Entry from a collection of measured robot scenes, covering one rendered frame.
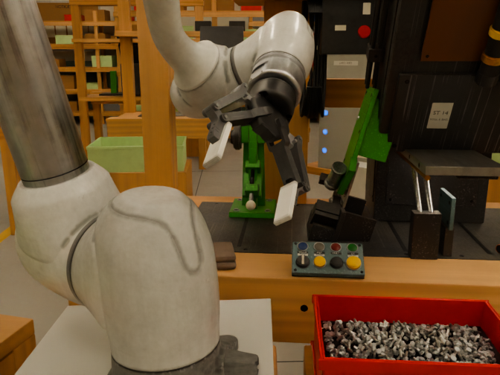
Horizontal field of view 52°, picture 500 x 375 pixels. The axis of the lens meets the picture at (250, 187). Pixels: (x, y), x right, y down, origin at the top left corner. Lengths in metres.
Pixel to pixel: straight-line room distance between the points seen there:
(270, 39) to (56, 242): 0.46
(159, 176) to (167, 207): 1.03
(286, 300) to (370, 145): 0.42
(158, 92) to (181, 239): 1.04
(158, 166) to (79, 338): 0.85
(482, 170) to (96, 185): 0.74
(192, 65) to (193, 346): 0.47
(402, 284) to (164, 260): 0.60
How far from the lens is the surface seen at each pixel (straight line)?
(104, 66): 10.89
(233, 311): 0.95
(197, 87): 0.92
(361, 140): 1.24
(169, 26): 0.86
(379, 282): 1.10
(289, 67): 0.83
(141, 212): 0.65
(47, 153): 0.78
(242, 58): 0.91
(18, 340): 1.22
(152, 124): 1.66
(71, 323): 0.99
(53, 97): 0.78
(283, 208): 0.72
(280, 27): 0.91
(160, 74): 1.64
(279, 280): 1.08
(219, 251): 1.14
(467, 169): 1.12
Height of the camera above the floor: 1.35
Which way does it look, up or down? 14 degrees down
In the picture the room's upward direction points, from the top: straight up
